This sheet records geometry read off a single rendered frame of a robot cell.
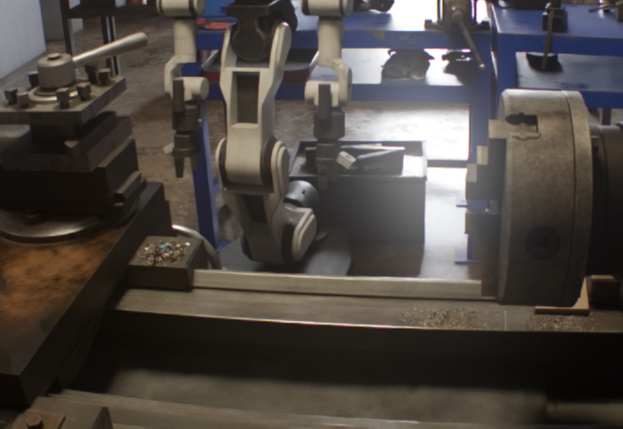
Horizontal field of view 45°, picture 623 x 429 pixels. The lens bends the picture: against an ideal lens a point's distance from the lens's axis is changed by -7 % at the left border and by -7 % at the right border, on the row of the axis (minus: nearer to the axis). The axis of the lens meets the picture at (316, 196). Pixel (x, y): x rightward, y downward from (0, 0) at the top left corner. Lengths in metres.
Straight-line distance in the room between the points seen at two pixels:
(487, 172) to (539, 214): 0.10
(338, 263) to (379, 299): 1.41
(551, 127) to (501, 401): 0.49
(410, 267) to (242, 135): 0.97
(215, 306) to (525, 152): 0.58
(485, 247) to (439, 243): 2.17
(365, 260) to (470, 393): 1.82
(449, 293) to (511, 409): 0.20
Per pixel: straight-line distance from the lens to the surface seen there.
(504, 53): 2.67
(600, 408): 1.22
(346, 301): 1.21
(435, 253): 3.01
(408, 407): 1.17
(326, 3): 2.15
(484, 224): 0.92
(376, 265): 2.94
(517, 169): 0.82
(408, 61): 2.76
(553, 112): 0.86
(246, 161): 2.23
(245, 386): 1.23
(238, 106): 2.29
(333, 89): 2.20
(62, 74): 1.26
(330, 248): 2.71
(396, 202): 3.00
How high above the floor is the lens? 1.49
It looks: 25 degrees down
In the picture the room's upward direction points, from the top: 3 degrees counter-clockwise
